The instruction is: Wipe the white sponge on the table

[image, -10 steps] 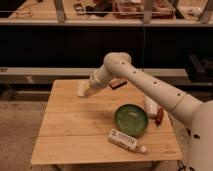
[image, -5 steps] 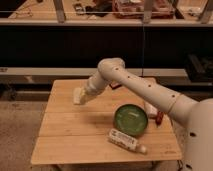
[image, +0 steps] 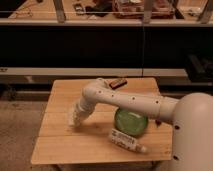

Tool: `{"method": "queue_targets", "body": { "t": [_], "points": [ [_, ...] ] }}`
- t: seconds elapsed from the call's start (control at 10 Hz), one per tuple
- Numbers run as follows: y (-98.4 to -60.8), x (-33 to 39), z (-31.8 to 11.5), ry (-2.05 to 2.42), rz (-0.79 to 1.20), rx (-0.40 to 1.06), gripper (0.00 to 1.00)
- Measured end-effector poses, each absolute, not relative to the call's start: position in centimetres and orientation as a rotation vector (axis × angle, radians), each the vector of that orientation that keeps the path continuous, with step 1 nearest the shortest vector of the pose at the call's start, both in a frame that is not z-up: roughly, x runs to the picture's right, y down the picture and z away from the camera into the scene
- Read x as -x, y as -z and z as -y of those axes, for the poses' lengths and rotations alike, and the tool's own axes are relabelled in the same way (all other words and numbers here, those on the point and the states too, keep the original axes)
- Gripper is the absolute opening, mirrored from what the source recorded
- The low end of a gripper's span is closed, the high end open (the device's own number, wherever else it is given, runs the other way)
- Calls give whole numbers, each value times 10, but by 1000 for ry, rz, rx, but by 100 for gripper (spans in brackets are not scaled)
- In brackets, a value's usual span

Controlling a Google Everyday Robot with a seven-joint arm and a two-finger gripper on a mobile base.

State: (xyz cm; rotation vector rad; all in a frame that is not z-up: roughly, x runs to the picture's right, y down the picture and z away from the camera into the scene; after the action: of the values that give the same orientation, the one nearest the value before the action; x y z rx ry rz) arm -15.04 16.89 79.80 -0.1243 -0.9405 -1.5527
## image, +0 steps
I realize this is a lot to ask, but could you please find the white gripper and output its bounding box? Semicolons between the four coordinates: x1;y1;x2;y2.
70;103;91;127

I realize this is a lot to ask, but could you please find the white sponge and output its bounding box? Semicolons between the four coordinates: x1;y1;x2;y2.
68;108;76;126

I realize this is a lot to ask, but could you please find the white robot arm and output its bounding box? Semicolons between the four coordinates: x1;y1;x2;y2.
68;78;213;171

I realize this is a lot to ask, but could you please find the brown chocolate bar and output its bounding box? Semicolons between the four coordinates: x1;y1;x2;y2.
109;78;127;90

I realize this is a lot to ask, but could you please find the white plastic bottle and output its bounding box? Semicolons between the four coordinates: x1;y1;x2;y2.
108;128;147;153

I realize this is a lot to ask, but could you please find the wooden folding table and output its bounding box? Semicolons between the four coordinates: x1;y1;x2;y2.
31;79;172;165

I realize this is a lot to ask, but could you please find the green bowl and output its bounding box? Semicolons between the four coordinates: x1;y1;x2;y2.
114;108;149;137

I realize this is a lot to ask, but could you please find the red small object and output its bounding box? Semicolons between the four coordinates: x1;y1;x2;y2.
155;120;162;126

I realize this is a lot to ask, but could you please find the black device on shelf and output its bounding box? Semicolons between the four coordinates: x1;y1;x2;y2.
73;3;85;15

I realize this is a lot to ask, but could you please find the red tray on shelf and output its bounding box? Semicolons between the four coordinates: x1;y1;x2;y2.
112;0;175;19

